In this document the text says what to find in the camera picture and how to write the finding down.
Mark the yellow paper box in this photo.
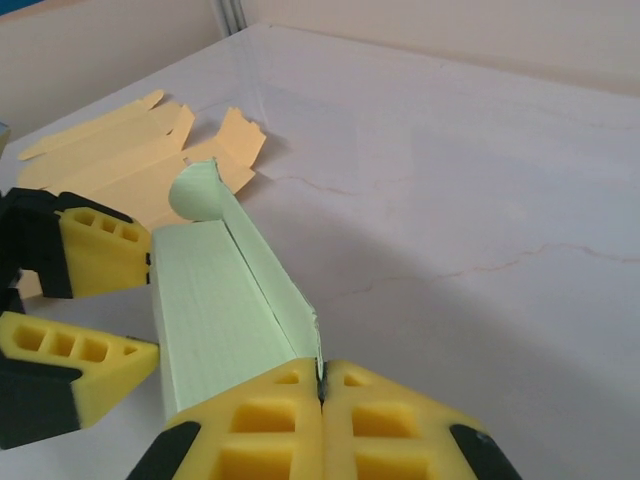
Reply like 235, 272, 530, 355
17, 89, 269, 301

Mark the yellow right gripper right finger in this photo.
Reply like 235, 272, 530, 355
319, 358, 526, 480

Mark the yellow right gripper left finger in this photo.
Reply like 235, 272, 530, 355
127, 357, 326, 480

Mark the light green paper box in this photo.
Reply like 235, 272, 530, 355
149, 157, 326, 426

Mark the aluminium corner post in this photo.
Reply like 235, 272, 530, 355
213, 0, 249, 39

